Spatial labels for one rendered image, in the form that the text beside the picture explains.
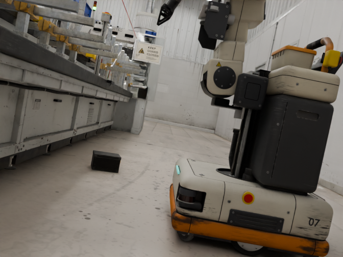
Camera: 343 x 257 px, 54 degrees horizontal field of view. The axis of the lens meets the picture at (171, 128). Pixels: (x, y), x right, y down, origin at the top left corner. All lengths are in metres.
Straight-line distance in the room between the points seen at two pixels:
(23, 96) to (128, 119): 4.05
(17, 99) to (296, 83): 1.52
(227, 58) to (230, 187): 0.58
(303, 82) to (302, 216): 0.55
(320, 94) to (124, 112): 4.85
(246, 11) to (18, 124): 1.41
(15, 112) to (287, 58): 1.52
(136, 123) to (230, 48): 4.47
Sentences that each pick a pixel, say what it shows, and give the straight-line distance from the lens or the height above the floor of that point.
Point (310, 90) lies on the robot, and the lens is 1.50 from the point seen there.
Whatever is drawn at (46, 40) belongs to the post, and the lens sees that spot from 1.71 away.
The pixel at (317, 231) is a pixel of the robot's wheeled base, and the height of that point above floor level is 0.16.
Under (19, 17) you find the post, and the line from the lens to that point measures 1.50.
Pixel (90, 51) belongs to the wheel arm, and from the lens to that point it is 2.21.
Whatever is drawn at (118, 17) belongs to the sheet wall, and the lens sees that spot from 12.76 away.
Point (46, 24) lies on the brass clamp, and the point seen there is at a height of 0.81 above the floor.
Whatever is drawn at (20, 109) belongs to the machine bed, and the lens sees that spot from 2.15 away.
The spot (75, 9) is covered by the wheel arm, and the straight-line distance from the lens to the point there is 1.22.
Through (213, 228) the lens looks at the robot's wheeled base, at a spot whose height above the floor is 0.09.
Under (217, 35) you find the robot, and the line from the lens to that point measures 1.56.
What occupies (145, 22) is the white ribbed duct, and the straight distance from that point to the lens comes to 10.25.
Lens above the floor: 0.53
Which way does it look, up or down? 3 degrees down
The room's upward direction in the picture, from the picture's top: 11 degrees clockwise
